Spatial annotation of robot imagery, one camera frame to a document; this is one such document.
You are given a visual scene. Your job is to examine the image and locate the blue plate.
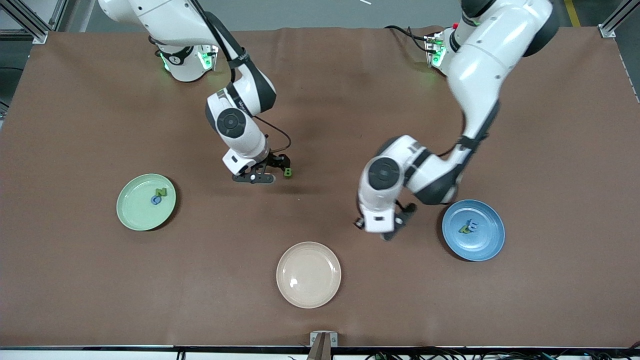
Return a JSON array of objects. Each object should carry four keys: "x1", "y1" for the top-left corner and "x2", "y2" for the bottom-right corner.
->
[{"x1": 441, "y1": 199, "x2": 506, "y2": 262}]

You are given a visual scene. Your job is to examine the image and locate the beige plate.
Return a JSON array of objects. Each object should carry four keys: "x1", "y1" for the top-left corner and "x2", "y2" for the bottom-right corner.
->
[{"x1": 276, "y1": 241, "x2": 342, "y2": 309}]

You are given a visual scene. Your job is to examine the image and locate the light green plate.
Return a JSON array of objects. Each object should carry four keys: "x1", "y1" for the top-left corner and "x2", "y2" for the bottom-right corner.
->
[{"x1": 116, "y1": 173, "x2": 177, "y2": 232}]

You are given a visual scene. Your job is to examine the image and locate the brown table cover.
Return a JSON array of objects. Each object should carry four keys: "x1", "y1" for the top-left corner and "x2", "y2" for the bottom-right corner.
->
[{"x1": 0, "y1": 26, "x2": 640, "y2": 348}]

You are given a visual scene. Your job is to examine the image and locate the black table edge strip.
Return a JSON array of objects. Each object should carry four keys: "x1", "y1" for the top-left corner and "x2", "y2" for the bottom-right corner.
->
[{"x1": 0, "y1": 344, "x2": 640, "y2": 353}]

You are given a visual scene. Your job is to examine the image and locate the right arm base connector bracket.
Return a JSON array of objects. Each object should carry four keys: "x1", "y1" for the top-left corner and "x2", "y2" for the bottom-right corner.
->
[{"x1": 199, "y1": 45, "x2": 220, "y2": 71}]

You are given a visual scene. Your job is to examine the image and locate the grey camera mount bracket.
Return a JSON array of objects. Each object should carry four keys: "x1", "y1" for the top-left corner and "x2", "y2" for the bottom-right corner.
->
[{"x1": 306, "y1": 331, "x2": 339, "y2": 360}]

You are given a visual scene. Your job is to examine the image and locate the tangled black cables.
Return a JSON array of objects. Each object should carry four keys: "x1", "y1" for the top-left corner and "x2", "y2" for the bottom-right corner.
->
[{"x1": 365, "y1": 350, "x2": 640, "y2": 360}]

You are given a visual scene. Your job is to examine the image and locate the left arm base connector bracket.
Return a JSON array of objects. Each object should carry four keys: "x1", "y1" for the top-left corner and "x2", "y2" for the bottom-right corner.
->
[{"x1": 425, "y1": 31, "x2": 447, "y2": 68}]

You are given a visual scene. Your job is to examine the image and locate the black left arm base cable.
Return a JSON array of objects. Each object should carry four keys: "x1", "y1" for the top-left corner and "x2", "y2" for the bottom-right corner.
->
[{"x1": 384, "y1": 25, "x2": 432, "y2": 53}]

